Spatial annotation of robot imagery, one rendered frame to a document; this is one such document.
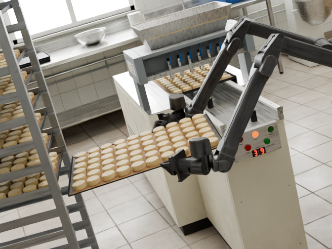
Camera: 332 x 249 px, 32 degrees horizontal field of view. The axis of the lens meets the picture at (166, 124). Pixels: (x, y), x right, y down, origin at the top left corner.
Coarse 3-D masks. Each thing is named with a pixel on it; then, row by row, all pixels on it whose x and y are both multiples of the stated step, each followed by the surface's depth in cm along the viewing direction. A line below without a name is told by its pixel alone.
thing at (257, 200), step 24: (216, 96) 336; (264, 120) 280; (240, 168) 280; (264, 168) 283; (288, 168) 286; (216, 192) 313; (240, 192) 283; (264, 192) 286; (288, 192) 290; (216, 216) 332; (240, 216) 287; (264, 216) 290; (288, 216) 294; (240, 240) 294; (264, 240) 294; (288, 240) 297
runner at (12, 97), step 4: (12, 92) 194; (16, 92) 194; (0, 96) 194; (4, 96) 194; (8, 96) 194; (12, 96) 194; (16, 96) 195; (0, 100) 194; (4, 100) 194; (8, 100) 195; (12, 100) 195; (16, 100) 195; (0, 104) 195
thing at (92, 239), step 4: (80, 240) 259; (84, 240) 259; (88, 240) 260; (92, 240) 260; (64, 244) 259; (68, 244) 259; (80, 244) 260; (84, 244) 260; (88, 244) 259; (92, 244) 258; (52, 248) 259; (56, 248) 259; (60, 248) 259; (64, 248) 259; (68, 248) 260; (80, 248) 258
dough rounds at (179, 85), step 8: (208, 64) 379; (184, 72) 377; (200, 72) 366; (160, 80) 370; (168, 80) 370; (176, 80) 360; (184, 80) 359; (192, 80) 351; (200, 80) 346; (168, 88) 347; (176, 88) 342; (184, 88) 337; (192, 88) 341
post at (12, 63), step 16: (0, 16) 184; (0, 32) 185; (16, 64) 188; (16, 80) 190; (32, 112) 194; (32, 128) 195; (48, 160) 199; (48, 176) 201; (64, 208) 205; (64, 224) 207
